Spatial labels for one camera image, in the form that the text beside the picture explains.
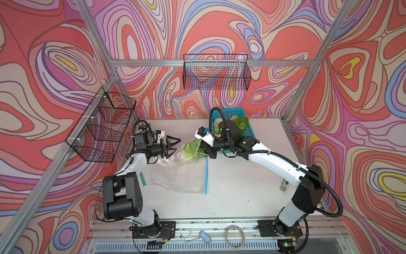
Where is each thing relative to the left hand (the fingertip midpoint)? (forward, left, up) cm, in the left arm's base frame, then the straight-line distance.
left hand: (179, 146), depth 82 cm
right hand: (-7, -10, +5) cm, 13 cm away
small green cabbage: (-10, -8, +10) cm, 16 cm away
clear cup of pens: (+15, +24, -1) cm, 29 cm away
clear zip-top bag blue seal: (-9, -3, -19) cm, 21 cm away
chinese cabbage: (+25, -39, -7) cm, 47 cm away
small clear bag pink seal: (-9, -1, +5) cm, 11 cm away
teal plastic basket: (+38, -31, -10) cm, 50 cm away
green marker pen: (-10, +22, -18) cm, 30 cm away
